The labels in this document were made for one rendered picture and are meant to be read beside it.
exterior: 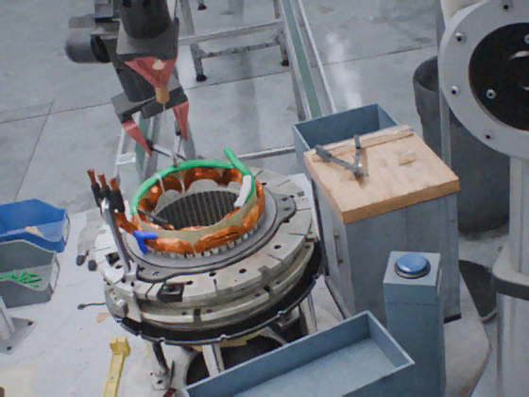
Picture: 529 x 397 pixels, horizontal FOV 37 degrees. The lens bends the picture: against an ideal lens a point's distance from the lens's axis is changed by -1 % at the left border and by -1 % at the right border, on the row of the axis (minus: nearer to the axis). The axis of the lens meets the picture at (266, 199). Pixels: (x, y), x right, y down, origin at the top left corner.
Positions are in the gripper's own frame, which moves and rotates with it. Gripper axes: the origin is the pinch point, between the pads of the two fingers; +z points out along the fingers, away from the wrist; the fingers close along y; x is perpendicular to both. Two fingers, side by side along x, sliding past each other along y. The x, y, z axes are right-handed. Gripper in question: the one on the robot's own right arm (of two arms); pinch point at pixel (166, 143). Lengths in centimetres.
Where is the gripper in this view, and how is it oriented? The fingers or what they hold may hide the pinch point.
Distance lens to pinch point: 122.6
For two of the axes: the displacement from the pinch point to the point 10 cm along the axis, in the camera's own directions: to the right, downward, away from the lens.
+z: 2.8, 7.8, 5.6
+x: 3.6, 4.5, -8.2
